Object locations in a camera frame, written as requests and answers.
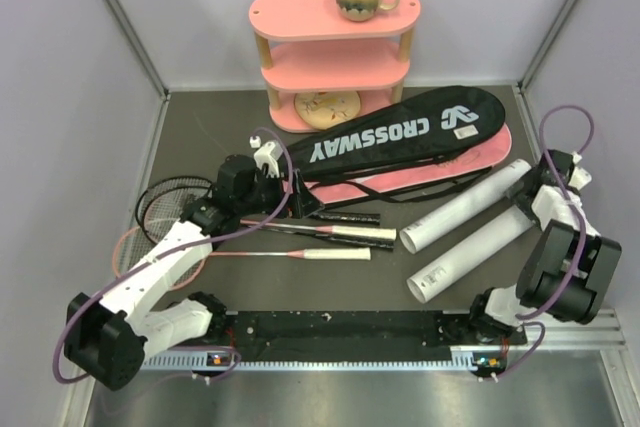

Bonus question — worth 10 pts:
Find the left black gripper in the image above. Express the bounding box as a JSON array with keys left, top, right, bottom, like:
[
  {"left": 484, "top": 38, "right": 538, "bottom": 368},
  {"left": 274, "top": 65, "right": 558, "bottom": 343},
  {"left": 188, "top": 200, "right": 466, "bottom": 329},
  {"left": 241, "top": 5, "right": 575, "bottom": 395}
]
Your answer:
[{"left": 236, "top": 168, "right": 323, "bottom": 219}]

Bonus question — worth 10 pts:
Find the white shuttlecock tube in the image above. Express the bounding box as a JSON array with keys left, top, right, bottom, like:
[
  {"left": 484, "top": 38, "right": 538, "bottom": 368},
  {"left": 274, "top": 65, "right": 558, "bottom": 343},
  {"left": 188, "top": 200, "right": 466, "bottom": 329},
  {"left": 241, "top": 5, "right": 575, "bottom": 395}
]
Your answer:
[
  {"left": 407, "top": 207, "right": 534, "bottom": 304},
  {"left": 399, "top": 159, "right": 532, "bottom": 254}
]

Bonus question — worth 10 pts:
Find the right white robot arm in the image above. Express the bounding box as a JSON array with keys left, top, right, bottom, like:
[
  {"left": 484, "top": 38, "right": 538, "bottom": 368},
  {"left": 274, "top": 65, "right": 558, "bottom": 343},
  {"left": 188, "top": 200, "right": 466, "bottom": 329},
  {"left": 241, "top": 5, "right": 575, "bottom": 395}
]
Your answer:
[{"left": 466, "top": 149, "right": 622, "bottom": 343}]

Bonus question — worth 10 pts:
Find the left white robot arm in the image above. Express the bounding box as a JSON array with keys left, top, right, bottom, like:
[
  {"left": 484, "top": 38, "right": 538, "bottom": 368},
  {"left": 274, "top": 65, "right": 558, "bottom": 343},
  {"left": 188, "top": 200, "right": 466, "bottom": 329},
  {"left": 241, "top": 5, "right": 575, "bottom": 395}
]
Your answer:
[{"left": 52, "top": 155, "right": 323, "bottom": 391}]

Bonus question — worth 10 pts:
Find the black badminton racket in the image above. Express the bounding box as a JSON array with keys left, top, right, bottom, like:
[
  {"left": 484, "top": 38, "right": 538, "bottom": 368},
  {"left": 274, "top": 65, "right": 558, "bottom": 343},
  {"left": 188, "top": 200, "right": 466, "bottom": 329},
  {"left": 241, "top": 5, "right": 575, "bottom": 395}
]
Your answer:
[{"left": 134, "top": 176, "right": 381, "bottom": 244}]

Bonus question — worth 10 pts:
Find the pink badminton racket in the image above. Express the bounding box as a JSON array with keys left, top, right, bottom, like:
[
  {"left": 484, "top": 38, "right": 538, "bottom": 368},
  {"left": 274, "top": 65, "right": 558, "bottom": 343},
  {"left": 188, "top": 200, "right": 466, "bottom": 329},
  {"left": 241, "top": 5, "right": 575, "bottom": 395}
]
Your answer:
[{"left": 111, "top": 227, "right": 371, "bottom": 291}]

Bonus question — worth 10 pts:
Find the pink racket bag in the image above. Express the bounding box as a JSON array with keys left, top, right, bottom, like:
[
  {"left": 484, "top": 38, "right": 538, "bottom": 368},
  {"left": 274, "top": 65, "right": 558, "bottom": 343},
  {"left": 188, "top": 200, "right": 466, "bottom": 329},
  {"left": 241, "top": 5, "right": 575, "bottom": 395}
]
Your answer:
[{"left": 307, "top": 125, "right": 512, "bottom": 208}]

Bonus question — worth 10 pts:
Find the black Crossway racket bag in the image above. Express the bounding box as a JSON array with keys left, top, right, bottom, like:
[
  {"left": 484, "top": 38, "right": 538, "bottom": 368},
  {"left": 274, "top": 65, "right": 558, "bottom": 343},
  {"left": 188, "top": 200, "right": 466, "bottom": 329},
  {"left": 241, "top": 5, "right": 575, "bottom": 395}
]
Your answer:
[{"left": 288, "top": 85, "right": 506, "bottom": 182}]

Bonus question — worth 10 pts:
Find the pink three-tier shelf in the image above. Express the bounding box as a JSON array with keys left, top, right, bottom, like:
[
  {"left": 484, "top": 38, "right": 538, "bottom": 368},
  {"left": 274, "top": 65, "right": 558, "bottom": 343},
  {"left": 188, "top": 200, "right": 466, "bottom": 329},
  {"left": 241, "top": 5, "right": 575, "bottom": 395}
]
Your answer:
[{"left": 248, "top": 0, "right": 421, "bottom": 133}]

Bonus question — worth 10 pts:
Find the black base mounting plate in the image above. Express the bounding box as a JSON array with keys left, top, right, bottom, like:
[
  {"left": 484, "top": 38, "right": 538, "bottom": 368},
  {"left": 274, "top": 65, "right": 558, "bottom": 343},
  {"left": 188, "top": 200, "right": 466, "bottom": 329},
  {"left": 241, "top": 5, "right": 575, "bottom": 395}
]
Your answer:
[{"left": 169, "top": 310, "right": 496, "bottom": 362}]

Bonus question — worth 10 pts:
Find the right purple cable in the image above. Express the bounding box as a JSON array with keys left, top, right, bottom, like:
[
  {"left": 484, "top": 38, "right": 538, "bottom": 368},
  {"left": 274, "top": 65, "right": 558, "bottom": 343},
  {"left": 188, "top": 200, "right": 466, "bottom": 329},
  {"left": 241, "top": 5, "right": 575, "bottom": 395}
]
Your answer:
[{"left": 499, "top": 104, "right": 599, "bottom": 383}]

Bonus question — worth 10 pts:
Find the purple cable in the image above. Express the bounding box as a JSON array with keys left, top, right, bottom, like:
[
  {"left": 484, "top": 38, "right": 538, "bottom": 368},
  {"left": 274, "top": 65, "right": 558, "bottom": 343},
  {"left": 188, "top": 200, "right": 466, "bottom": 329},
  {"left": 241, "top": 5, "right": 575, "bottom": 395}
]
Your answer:
[
  {"left": 52, "top": 126, "right": 296, "bottom": 386},
  {"left": 499, "top": 104, "right": 599, "bottom": 383}
]

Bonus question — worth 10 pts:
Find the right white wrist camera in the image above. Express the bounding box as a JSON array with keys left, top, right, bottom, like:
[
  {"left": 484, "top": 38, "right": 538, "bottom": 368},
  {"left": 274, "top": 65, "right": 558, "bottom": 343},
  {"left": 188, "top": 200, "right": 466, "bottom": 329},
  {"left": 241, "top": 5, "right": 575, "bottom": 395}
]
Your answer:
[{"left": 568, "top": 151, "right": 593, "bottom": 192}]

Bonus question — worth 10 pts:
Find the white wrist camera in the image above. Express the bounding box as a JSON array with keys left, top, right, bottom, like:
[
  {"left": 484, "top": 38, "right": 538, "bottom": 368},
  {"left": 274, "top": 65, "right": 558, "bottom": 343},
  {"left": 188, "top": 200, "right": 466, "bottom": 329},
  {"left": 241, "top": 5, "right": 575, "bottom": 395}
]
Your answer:
[
  {"left": 249, "top": 135, "right": 283, "bottom": 178},
  {"left": 568, "top": 151, "right": 593, "bottom": 192}
]

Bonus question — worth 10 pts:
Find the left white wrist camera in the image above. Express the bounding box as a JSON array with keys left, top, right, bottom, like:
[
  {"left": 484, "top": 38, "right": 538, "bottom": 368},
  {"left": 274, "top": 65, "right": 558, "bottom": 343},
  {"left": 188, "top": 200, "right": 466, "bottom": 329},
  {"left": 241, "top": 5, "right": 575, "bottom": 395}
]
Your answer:
[{"left": 249, "top": 135, "right": 283, "bottom": 178}]

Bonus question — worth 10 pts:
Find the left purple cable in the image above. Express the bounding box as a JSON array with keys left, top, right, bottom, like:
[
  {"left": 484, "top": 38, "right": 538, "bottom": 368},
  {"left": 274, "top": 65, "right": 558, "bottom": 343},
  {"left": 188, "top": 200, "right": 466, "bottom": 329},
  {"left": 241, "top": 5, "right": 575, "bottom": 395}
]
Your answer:
[{"left": 52, "top": 126, "right": 296, "bottom": 386}]

